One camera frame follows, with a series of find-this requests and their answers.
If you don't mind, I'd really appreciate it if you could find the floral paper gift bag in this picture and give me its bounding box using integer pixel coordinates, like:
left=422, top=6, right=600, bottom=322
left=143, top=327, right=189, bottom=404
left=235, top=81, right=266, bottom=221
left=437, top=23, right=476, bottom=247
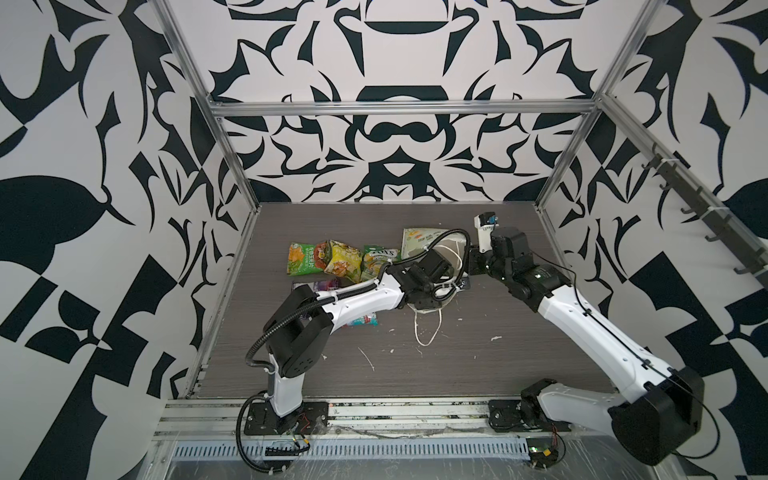
left=402, top=228, right=471, bottom=348

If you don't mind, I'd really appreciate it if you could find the yellow green snack bag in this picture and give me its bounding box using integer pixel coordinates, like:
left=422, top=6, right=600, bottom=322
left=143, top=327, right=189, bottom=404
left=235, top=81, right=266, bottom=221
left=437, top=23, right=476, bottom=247
left=360, top=245, right=400, bottom=281

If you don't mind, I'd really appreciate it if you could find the teal mint candy bag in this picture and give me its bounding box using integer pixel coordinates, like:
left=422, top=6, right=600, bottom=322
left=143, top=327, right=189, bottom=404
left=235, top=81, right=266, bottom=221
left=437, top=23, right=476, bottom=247
left=348, top=313, right=378, bottom=326

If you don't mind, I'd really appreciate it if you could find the yellow chips snack bag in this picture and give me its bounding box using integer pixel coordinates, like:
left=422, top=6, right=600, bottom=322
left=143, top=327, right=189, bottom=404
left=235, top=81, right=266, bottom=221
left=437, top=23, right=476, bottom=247
left=324, top=240, right=363, bottom=283

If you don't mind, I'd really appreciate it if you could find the green red snack bag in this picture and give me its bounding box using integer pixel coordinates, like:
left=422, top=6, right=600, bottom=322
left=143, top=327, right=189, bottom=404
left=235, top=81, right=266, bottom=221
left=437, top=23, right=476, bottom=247
left=286, top=242, right=328, bottom=276

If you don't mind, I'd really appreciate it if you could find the purple snack bag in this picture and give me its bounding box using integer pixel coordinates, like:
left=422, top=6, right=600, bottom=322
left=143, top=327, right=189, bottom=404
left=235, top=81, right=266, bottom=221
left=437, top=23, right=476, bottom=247
left=291, top=278, right=342, bottom=292

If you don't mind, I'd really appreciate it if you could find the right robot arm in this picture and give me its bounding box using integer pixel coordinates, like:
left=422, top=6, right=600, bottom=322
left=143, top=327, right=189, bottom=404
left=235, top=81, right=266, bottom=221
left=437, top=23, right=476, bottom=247
left=469, top=219, right=706, bottom=466

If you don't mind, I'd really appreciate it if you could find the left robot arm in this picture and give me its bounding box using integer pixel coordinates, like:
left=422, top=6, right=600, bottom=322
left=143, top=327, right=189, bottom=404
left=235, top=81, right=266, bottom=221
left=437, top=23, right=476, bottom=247
left=246, top=250, right=460, bottom=418

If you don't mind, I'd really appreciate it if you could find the green circuit board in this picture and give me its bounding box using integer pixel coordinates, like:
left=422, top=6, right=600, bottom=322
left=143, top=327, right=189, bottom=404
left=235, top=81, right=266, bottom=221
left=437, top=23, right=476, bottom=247
left=526, top=437, right=561, bottom=470

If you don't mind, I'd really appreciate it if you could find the black corrugated cable conduit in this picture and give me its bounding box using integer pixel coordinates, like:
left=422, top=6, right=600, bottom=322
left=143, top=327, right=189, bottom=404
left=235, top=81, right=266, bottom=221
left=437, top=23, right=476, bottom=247
left=233, top=227, right=472, bottom=475

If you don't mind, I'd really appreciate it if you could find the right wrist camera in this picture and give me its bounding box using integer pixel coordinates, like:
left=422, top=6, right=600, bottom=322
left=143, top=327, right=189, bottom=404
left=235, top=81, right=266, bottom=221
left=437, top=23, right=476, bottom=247
left=474, top=211, right=498, bottom=254

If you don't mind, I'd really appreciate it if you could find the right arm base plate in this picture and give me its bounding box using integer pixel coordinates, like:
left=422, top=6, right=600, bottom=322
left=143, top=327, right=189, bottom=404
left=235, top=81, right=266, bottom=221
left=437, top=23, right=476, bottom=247
left=488, top=399, right=571, bottom=433

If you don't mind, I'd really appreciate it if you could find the white slotted cable duct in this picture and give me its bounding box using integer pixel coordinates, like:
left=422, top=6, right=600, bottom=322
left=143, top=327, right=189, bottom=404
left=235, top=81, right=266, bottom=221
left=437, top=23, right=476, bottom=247
left=167, top=437, right=532, bottom=462

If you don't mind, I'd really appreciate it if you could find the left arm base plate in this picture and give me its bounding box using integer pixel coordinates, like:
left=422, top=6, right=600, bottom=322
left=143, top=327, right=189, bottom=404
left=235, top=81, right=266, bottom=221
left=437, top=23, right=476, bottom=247
left=243, top=402, right=329, bottom=436

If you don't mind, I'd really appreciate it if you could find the aluminium cage frame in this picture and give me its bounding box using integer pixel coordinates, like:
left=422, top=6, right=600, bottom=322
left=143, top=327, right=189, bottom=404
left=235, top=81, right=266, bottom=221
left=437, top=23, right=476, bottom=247
left=158, top=1, right=767, bottom=413

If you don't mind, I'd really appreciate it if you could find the wall hook rail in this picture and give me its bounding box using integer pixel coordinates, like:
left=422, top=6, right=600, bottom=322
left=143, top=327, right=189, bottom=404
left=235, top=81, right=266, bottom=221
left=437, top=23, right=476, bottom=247
left=641, top=142, right=768, bottom=277

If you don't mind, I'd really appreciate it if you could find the aluminium front rail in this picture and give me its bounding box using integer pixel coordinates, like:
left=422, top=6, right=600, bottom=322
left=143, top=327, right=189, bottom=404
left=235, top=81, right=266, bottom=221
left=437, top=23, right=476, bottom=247
left=154, top=394, right=664, bottom=439

